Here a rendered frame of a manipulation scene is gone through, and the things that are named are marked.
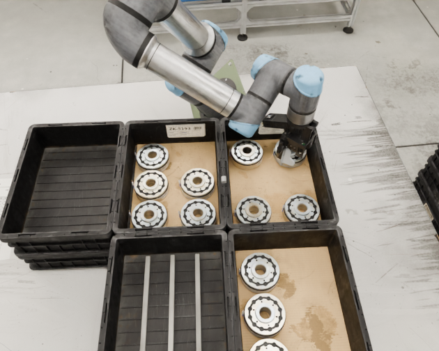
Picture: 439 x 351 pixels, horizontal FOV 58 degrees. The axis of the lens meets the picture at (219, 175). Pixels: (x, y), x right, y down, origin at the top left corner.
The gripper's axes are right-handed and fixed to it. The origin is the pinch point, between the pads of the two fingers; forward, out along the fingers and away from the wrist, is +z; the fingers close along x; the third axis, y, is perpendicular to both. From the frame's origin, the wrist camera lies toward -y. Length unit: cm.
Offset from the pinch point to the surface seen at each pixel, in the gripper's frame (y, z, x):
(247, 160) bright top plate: -8.0, -0.9, -9.1
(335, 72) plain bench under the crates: -13, 15, 65
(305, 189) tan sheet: 11.6, 2.0, -5.0
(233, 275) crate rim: 13.1, -8.0, -44.0
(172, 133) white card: -32.8, -2.8, -16.7
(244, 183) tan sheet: -4.5, 2.1, -15.0
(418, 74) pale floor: 5, 85, 184
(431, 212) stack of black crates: 53, 65, 64
